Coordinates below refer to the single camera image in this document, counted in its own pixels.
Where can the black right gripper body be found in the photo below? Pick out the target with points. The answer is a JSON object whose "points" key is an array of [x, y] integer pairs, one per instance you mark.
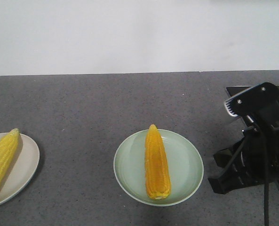
{"points": [[256, 155]]}

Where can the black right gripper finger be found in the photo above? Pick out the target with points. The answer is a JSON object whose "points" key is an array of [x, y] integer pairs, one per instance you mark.
{"points": [[227, 181], [222, 157]]}

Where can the speckled yellow corn cob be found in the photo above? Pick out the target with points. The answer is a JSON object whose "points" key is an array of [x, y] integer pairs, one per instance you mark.
{"points": [[157, 178]]}

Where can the bright yellow corn cob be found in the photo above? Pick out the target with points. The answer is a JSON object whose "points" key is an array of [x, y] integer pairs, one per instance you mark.
{"points": [[8, 148]]}

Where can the light green plate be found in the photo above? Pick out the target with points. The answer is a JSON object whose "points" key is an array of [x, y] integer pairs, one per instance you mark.
{"points": [[185, 166]]}

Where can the beige plate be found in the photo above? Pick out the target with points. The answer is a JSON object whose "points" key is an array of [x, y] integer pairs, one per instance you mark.
{"points": [[21, 170]]}

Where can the wrist camera with black bracket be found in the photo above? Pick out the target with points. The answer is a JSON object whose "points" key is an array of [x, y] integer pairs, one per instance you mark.
{"points": [[245, 100]]}

